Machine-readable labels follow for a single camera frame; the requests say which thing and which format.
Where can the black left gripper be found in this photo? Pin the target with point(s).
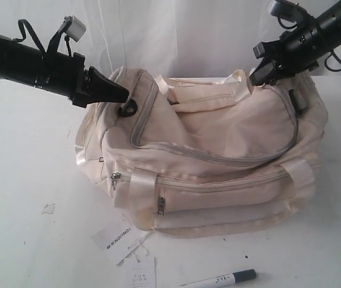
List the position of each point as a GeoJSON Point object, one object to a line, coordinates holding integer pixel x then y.
{"type": "Point", "coordinates": [101, 89]}

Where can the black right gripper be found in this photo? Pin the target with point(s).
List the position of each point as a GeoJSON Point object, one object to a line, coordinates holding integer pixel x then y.
{"type": "Point", "coordinates": [283, 58]}

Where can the beige fabric duffel bag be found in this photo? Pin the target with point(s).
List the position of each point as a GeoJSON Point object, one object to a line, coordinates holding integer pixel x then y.
{"type": "Point", "coordinates": [205, 158]}

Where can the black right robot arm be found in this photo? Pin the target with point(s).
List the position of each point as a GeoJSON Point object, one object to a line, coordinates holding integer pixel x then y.
{"type": "Point", "coordinates": [324, 29]}

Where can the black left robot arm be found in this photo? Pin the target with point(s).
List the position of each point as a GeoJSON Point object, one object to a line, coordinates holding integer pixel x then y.
{"type": "Point", "coordinates": [24, 60]}

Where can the white marker with black cap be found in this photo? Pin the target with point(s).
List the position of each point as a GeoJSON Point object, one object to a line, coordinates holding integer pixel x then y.
{"type": "Point", "coordinates": [223, 280]}

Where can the clear plastic scrap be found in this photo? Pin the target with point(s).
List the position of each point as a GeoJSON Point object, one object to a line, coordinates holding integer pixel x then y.
{"type": "Point", "coordinates": [49, 209]}

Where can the white brand hang tag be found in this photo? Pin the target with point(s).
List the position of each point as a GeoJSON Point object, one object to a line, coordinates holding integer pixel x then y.
{"type": "Point", "coordinates": [119, 231]}

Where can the white square hang tag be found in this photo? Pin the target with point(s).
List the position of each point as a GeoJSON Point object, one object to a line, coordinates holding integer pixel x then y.
{"type": "Point", "coordinates": [138, 272]}

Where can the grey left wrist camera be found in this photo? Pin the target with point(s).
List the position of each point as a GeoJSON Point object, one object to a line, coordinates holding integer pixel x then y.
{"type": "Point", "coordinates": [73, 28]}

